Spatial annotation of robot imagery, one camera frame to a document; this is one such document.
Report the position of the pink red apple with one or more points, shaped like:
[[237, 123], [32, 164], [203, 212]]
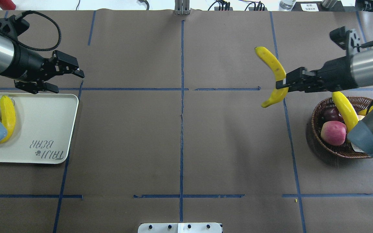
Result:
[[333, 133]]

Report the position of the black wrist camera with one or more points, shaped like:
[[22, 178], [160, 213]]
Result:
[[14, 25], [346, 39]]

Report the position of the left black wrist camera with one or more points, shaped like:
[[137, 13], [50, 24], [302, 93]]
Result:
[[14, 25]]

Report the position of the white mount base plate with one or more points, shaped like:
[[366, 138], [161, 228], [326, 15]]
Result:
[[194, 227]]

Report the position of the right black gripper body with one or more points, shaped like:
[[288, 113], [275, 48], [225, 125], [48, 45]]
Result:
[[334, 73]]

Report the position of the yellow banana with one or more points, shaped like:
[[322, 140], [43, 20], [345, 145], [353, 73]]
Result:
[[8, 116], [277, 95], [346, 109]]

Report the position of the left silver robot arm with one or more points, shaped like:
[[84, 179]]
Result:
[[68, 84]]

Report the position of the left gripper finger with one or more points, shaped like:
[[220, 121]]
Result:
[[79, 73], [47, 87]]

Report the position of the brown wicker basket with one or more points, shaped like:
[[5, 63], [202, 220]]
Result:
[[335, 149]]

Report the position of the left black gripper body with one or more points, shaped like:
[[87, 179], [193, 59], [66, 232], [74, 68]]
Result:
[[27, 67]]

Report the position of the white bear-print tray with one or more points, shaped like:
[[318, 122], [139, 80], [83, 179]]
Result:
[[43, 130]]

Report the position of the grey water bottle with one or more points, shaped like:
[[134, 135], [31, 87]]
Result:
[[286, 5]]

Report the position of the dark purple plum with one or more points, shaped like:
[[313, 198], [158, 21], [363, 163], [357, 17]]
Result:
[[332, 114]]

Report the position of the red bottle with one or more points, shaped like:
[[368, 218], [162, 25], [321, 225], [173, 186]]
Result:
[[7, 5]]

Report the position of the aluminium frame post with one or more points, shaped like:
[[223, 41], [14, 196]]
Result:
[[182, 7]]

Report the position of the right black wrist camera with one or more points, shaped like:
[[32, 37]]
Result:
[[346, 39]]

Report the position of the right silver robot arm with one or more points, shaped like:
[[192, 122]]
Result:
[[361, 68]]

